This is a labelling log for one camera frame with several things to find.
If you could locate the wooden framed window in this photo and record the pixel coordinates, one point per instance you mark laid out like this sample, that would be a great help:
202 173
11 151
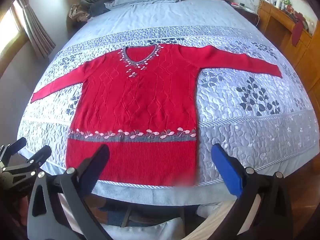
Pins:
12 27

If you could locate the red knitted sweater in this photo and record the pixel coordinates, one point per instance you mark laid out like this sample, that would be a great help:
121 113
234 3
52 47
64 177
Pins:
135 100

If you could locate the white plastic bottle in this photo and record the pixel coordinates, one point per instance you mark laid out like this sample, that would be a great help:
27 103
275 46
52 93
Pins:
278 2

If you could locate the white cloth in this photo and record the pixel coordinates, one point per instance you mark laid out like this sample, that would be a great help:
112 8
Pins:
145 230

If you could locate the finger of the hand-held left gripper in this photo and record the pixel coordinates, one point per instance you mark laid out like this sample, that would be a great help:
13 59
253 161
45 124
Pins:
15 145
40 155

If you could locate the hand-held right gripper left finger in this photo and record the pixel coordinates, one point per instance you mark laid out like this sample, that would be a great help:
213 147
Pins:
96 162

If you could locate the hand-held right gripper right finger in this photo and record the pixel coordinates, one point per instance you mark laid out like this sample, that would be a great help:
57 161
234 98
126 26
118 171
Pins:
226 170

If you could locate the brown patterned garment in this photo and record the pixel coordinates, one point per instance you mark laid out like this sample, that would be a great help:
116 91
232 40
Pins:
80 10

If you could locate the dark wooden nightstand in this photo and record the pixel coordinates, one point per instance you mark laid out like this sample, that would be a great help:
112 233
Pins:
247 13

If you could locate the beige curtain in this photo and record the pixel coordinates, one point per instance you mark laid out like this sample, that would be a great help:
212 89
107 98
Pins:
35 22

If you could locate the dark garment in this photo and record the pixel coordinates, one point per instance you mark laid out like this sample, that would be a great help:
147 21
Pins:
102 5

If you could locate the quilted floral bedspread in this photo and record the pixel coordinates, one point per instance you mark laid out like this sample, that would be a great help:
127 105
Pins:
250 120

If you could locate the dark red hanging cloth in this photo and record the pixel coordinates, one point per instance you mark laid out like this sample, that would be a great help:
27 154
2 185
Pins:
297 32

